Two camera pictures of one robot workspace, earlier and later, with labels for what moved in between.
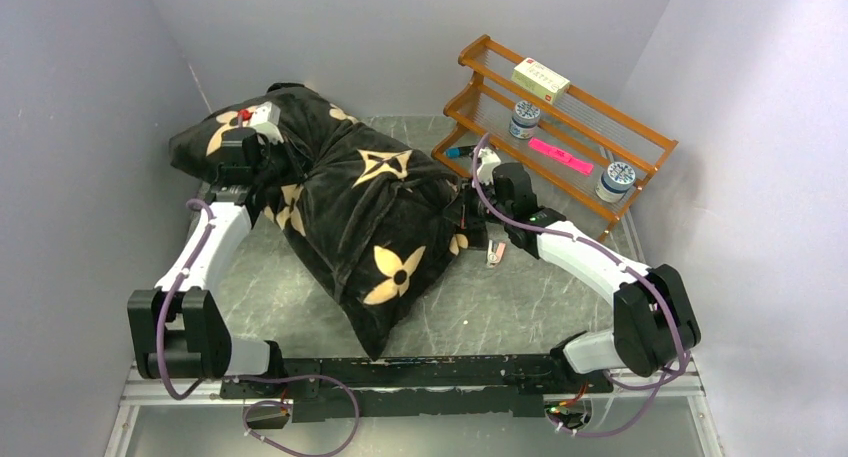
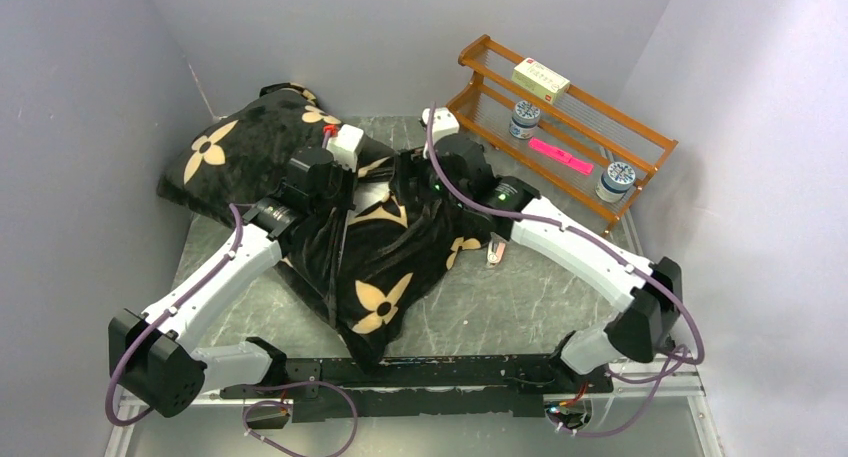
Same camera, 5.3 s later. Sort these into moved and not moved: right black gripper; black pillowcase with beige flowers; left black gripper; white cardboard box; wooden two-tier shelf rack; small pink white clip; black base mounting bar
Moved: right black gripper; black pillowcase with beige flowers; left black gripper
Not moved: small pink white clip; black base mounting bar; white cardboard box; wooden two-tier shelf rack
